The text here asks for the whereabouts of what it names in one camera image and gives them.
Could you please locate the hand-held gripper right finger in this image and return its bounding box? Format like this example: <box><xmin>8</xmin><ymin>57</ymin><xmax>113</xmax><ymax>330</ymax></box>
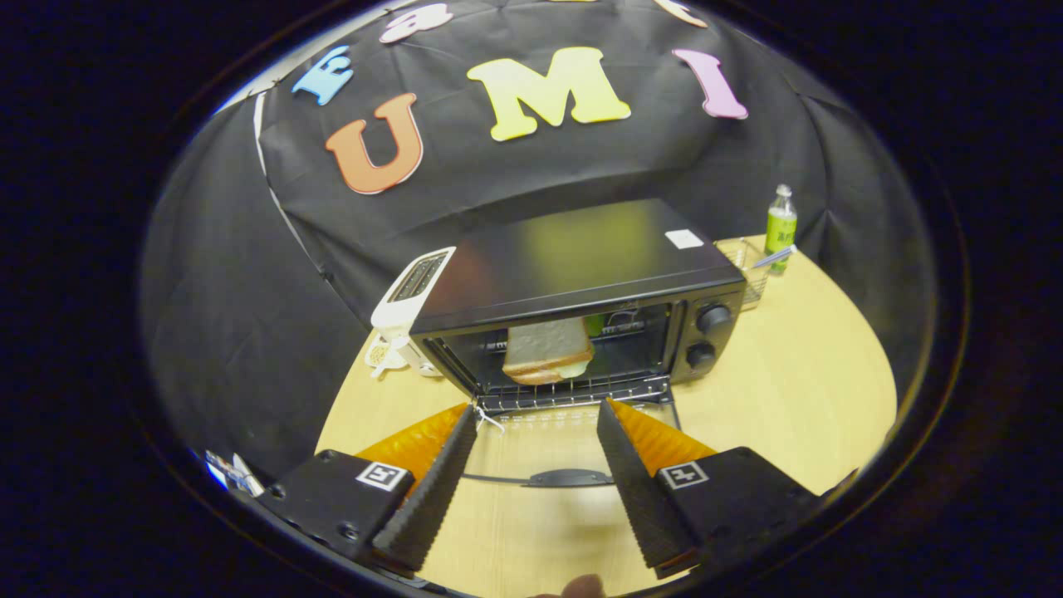
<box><xmin>595</xmin><ymin>397</ymin><xmax>819</xmax><ymax>580</ymax></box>

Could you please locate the wire mesh basket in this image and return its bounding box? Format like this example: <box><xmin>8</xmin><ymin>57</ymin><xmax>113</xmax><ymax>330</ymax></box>
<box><xmin>714</xmin><ymin>237</ymin><xmax>772</xmax><ymax>312</ymax></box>

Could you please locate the white pop-up toaster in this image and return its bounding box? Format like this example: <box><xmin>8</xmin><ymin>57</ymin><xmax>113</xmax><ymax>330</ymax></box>
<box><xmin>370</xmin><ymin>246</ymin><xmax>458</xmax><ymax>376</ymax></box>

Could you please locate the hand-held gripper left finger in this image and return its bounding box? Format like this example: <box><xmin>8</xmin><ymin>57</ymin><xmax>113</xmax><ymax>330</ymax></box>
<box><xmin>259</xmin><ymin>403</ymin><xmax>480</xmax><ymax>578</ymax></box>

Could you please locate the black toaster oven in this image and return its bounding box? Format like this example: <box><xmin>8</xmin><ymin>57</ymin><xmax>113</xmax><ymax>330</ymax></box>
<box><xmin>409</xmin><ymin>198</ymin><xmax>747</xmax><ymax>488</ymax></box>

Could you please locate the pile of assorted clutter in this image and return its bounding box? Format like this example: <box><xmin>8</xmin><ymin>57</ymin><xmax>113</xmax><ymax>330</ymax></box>
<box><xmin>203</xmin><ymin>448</ymin><xmax>267</xmax><ymax>498</ymax></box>

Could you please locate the white bread slice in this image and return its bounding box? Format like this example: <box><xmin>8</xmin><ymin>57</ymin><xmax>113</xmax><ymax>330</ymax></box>
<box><xmin>502</xmin><ymin>318</ymin><xmax>596</xmax><ymax>386</ymax></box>

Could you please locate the small patterned dish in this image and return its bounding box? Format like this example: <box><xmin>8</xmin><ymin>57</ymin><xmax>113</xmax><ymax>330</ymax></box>
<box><xmin>364</xmin><ymin>334</ymin><xmax>409</xmax><ymax>380</ymax></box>

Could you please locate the green drink bottle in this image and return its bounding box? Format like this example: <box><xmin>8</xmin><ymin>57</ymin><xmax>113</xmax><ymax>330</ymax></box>
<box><xmin>764</xmin><ymin>184</ymin><xmax>798</xmax><ymax>275</ymax></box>

